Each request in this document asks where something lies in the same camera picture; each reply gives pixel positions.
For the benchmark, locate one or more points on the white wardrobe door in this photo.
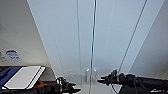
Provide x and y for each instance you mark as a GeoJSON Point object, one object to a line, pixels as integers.
{"type": "Point", "coordinates": [60, 30]}
{"type": "Point", "coordinates": [116, 30]}

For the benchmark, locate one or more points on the white folding table top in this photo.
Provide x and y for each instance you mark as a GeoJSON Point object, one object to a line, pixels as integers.
{"type": "Point", "coordinates": [23, 77]}

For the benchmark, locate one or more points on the white wardrobe carcass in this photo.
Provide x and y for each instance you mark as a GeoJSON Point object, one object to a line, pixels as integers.
{"type": "Point", "coordinates": [150, 26]}

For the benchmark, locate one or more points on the orange table frame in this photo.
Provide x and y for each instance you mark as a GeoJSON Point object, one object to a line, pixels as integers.
{"type": "Point", "coordinates": [40, 84]}

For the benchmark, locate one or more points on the blue wall sign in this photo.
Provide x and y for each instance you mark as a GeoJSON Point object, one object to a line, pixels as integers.
{"type": "Point", "coordinates": [12, 54]}

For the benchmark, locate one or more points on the white wall sign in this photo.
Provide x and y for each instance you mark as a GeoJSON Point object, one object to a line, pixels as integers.
{"type": "Point", "coordinates": [2, 56]}

